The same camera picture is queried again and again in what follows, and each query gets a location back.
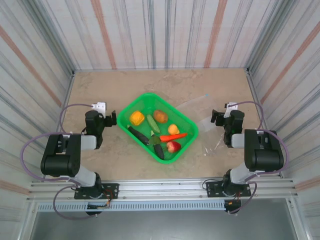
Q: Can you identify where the clear zip-top bag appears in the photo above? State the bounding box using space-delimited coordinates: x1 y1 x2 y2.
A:
174 93 226 157

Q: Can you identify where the orange toy bell pepper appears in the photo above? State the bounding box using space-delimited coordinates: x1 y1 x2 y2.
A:
129 111 146 126

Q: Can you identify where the long dark toy eggplant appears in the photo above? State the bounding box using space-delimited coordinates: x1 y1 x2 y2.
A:
126 124 150 146

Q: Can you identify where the green plastic mesh basket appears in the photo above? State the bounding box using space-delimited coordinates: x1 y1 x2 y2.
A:
117 92 200 165

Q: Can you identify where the green toy cucumber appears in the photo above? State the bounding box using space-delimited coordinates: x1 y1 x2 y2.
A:
146 114 161 133

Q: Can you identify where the small yellow-orange toy fruit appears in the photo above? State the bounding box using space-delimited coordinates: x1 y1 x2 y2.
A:
167 124 180 136

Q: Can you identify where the orange toy carrot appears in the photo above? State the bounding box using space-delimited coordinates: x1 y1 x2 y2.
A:
159 132 188 143

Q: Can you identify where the brown toy potato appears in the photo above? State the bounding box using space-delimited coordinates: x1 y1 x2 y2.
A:
153 109 169 124

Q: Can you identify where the red toy peach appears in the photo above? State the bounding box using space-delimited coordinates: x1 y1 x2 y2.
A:
166 141 182 153

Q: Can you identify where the dark eggplant with green stem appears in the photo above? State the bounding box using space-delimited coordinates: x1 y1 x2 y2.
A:
149 130 165 160

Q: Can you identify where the black round base connector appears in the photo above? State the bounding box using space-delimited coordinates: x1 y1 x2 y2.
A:
85 203 103 216
224 199 242 215

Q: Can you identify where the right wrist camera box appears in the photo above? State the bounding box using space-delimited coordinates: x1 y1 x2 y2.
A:
223 101 241 118

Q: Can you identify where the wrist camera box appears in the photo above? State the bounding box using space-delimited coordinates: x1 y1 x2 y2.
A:
90 101 107 113
223 101 241 118

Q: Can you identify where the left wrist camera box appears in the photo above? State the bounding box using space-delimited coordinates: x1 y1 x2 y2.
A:
90 101 107 113

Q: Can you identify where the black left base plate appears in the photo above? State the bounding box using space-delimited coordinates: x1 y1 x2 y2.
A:
74 183 120 200

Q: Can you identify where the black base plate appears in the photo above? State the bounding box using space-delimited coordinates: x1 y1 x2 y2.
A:
74 183 120 200
205 181 252 198

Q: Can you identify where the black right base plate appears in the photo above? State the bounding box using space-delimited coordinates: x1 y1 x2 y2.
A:
205 181 252 198

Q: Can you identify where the red black wire bundle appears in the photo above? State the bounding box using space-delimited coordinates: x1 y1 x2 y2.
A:
104 189 113 208
231 191 243 205

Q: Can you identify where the aluminium mounting rail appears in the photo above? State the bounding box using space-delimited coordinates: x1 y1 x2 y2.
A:
26 177 300 201

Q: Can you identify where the grey slotted cable duct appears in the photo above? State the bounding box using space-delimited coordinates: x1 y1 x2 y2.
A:
36 201 226 213

